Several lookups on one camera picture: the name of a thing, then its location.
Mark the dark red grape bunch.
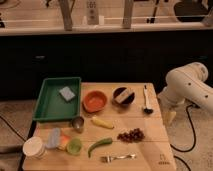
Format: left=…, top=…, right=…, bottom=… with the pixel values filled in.
left=117, top=128, right=145, bottom=143

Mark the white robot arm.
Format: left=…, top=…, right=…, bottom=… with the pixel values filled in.
left=157, top=62, right=213, bottom=126

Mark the dark brown bowl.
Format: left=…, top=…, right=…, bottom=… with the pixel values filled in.
left=113, top=87, right=135, bottom=106

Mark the red orange bowl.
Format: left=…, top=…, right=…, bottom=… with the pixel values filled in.
left=83, top=91, right=107, bottom=113

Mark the tan sponge block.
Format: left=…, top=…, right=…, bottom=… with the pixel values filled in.
left=115, top=89, right=132, bottom=103

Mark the yellow banana toy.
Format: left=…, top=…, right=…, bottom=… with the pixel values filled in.
left=91, top=116, right=114, bottom=129

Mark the green chili pepper toy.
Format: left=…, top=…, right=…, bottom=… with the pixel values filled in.
left=87, top=138, right=113, bottom=158

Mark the silver metal fork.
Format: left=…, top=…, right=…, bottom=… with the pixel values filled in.
left=100, top=154, right=137, bottom=163

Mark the small metal cup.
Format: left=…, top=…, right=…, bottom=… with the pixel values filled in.
left=72, top=116, right=84, bottom=133

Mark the small green cup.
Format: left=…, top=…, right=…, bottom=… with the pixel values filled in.
left=66, top=138, right=82, bottom=155

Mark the blue grey sponge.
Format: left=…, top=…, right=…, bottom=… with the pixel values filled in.
left=59, top=87, right=75, bottom=101

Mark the green plastic tray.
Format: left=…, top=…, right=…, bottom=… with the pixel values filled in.
left=33, top=77, right=81, bottom=122

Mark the white paper cup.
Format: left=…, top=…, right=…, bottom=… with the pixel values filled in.
left=22, top=136, right=45, bottom=158

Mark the black power cable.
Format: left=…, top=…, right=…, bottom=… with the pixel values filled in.
left=170, top=103, right=198, bottom=154

